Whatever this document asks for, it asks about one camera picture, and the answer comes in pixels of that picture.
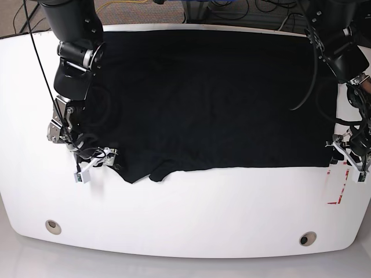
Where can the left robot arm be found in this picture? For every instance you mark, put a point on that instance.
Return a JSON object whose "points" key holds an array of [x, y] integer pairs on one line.
{"points": [[331, 26]]}

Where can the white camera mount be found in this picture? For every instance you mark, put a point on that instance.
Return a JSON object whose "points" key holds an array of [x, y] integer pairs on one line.
{"points": [[361, 169], [82, 173]]}

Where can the left table grommet hole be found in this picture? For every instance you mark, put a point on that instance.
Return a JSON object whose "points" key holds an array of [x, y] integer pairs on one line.
{"points": [[53, 227]]}

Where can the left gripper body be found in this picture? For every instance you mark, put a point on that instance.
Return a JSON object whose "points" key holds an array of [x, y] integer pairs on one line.
{"points": [[359, 145]]}

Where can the right table grommet hole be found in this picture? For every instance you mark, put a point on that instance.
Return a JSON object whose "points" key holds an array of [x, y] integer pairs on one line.
{"points": [[307, 239]]}

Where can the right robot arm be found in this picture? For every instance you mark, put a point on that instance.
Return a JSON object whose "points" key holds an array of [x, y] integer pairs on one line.
{"points": [[82, 110]]}

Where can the black t-shirt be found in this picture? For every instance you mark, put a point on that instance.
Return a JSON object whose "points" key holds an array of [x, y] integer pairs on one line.
{"points": [[186, 100]]}

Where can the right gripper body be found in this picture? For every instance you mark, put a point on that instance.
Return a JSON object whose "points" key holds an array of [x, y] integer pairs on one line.
{"points": [[83, 146]]}

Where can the table grommet hole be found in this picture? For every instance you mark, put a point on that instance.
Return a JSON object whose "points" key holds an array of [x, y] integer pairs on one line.
{"points": [[307, 239], [53, 227]]}

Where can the red tape marking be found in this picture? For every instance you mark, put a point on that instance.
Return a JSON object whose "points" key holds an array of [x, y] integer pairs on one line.
{"points": [[335, 182]]}

